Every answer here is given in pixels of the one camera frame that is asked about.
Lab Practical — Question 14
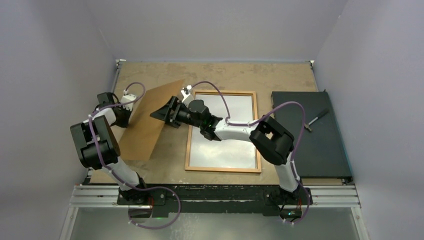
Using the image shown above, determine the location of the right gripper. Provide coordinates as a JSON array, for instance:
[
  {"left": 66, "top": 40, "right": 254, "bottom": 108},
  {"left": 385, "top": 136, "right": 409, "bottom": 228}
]
[{"left": 150, "top": 96, "right": 203, "bottom": 129}]

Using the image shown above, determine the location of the brown backing board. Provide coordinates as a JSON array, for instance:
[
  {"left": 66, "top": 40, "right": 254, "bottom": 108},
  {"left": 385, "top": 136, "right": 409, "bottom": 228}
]
[{"left": 119, "top": 79, "right": 184, "bottom": 162}]

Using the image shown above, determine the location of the wooden picture frame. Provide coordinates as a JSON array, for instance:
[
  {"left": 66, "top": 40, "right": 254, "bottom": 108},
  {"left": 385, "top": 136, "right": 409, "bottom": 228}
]
[{"left": 184, "top": 90, "right": 262, "bottom": 174}]

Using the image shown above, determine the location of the plant photo print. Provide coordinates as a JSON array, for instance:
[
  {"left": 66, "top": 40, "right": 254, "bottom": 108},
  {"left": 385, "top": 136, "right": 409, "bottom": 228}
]
[{"left": 185, "top": 92, "right": 261, "bottom": 173}]

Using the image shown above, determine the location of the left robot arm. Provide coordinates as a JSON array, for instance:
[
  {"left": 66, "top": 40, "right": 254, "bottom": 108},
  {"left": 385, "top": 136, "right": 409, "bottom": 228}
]
[{"left": 70, "top": 92, "right": 149, "bottom": 205}]

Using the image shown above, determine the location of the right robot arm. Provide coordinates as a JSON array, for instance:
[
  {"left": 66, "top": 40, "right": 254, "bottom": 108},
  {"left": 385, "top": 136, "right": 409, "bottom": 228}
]
[{"left": 150, "top": 96, "right": 301, "bottom": 204}]

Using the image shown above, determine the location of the small hammer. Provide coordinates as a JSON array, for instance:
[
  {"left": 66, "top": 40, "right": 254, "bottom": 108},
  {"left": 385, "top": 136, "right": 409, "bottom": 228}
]
[{"left": 304, "top": 108, "right": 330, "bottom": 133}]

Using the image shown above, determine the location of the black mat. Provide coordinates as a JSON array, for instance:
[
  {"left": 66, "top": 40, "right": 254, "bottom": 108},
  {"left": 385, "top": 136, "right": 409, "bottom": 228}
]
[{"left": 271, "top": 91, "right": 353, "bottom": 181}]

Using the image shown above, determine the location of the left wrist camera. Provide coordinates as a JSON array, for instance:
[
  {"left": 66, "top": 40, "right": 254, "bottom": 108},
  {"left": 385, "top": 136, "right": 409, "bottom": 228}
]
[{"left": 120, "top": 90, "right": 138, "bottom": 112}]

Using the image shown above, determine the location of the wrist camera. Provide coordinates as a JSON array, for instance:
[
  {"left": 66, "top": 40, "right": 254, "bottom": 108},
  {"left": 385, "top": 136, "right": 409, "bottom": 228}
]
[
  {"left": 180, "top": 85, "right": 195, "bottom": 107},
  {"left": 120, "top": 90, "right": 138, "bottom": 112}
]

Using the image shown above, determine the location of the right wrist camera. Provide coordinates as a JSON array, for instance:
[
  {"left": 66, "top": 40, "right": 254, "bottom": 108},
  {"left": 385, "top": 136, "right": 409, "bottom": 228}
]
[{"left": 180, "top": 85, "right": 195, "bottom": 107}]

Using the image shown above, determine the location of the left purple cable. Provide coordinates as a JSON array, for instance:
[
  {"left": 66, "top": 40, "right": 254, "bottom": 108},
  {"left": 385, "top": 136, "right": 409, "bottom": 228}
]
[{"left": 87, "top": 82, "right": 182, "bottom": 230}]

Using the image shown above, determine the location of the purple cable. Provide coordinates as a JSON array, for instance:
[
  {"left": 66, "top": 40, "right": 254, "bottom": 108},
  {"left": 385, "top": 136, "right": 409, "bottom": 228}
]
[
  {"left": 187, "top": 81, "right": 312, "bottom": 226},
  {"left": 87, "top": 82, "right": 182, "bottom": 230}
]

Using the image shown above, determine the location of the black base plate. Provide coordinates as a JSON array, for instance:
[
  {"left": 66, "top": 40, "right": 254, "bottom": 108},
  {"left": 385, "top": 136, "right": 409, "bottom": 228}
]
[{"left": 117, "top": 183, "right": 313, "bottom": 218}]

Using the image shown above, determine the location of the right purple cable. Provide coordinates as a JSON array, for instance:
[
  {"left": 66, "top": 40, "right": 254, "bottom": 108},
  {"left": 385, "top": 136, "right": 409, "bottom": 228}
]
[{"left": 187, "top": 81, "right": 312, "bottom": 226}]

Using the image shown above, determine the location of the aluminium rail frame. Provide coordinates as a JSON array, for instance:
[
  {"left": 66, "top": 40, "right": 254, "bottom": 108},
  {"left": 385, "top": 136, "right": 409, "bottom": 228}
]
[{"left": 61, "top": 61, "right": 369, "bottom": 240}]

